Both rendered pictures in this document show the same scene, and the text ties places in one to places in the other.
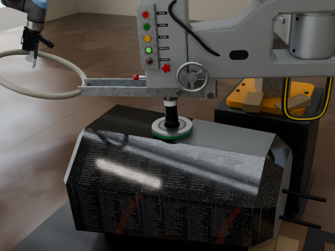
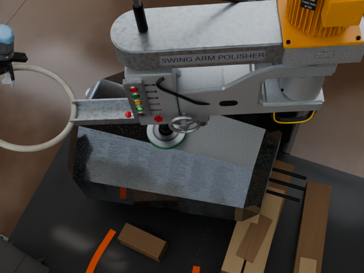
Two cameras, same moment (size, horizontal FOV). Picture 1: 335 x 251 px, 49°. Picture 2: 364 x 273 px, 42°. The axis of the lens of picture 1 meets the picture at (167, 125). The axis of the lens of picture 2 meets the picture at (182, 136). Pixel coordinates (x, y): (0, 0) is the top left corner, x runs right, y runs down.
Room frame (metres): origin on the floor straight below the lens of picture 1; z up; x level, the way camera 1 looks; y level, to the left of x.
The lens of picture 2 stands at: (0.48, -0.12, 3.08)
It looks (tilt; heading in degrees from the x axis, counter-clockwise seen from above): 62 degrees down; 1
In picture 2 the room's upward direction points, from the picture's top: 10 degrees counter-clockwise
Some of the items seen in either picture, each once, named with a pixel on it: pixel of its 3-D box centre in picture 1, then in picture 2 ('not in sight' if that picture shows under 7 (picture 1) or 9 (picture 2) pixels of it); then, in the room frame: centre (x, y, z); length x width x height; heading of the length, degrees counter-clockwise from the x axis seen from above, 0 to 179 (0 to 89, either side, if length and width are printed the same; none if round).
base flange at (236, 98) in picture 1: (271, 94); not in sight; (2.28, -0.71, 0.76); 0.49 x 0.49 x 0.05; 60
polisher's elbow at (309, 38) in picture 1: (313, 32); (303, 72); (1.63, -0.68, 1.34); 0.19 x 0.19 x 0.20
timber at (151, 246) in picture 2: not in sight; (143, 242); (1.35, 0.26, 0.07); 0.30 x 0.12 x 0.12; 56
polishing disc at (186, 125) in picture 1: (172, 125); (166, 129); (1.71, -0.02, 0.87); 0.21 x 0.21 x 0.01
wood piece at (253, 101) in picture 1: (253, 101); not in sight; (2.08, -0.54, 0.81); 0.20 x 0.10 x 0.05; 158
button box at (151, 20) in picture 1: (148, 37); (137, 99); (1.61, 0.06, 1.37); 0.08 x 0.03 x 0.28; 83
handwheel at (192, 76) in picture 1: (192, 74); (184, 118); (1.58, -0.13, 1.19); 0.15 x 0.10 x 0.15; 83
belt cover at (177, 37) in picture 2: not in sight; (234, 36); (1.67, -0.37, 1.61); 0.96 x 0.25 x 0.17; 83
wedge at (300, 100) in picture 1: (292, 102); not in sight; (2.04, -0.77, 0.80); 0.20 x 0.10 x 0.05; 109
